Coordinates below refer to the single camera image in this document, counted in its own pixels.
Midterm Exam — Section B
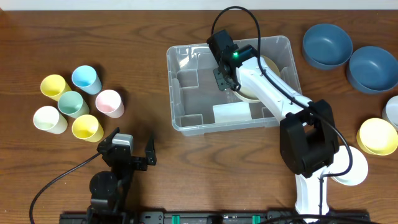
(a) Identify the yellow plastic cup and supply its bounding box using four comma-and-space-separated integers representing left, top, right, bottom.
72, 114, 104, 142
40, 74, 71, 101

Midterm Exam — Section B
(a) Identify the beige large bowl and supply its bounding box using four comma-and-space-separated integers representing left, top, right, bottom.
233, 55, 280, 103

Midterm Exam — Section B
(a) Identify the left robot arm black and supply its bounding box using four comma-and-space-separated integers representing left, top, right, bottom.
86, 128, 157, 224

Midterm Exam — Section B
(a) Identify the light blue plastic cup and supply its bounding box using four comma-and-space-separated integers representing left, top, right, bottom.
72, 65, 102, 95

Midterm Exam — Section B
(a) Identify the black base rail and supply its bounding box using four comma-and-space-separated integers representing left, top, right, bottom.
59, 210, 371, 224

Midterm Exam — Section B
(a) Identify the pink plastic cup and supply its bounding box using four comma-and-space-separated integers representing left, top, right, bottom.
95, 90, 125, 118

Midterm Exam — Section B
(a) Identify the yellow plastic cup lower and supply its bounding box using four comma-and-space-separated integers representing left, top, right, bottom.
72, 114, 104, 142

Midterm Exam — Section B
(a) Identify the clear plastic storage bin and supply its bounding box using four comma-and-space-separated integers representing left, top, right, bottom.
166, 35, 303, 137

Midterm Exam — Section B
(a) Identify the yellow small bowl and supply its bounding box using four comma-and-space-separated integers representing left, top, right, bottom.
356, 118, 397, 156

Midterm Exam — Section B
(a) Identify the yellow plastic cup upper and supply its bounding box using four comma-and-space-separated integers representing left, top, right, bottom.
40, 74, 71, 101

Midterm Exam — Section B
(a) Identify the green plastic cup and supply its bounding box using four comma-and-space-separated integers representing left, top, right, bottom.
58, 91, 90, 119

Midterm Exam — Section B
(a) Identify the grey small bowl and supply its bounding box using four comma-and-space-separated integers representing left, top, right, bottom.
382, 96, 398, 131

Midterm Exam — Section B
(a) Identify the dark blue bowl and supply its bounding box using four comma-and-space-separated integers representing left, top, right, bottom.
302, 24, 353, 70
346, 46, 397, 95

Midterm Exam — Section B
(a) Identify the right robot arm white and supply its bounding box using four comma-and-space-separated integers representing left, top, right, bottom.
206, 30, 338, 223

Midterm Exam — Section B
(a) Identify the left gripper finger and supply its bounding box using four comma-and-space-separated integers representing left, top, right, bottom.
145, 133, 157, 166
98, 127, 120, 148

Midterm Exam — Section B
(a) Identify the white plastic cup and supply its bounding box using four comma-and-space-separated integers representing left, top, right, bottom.
33, 106, 68, 134

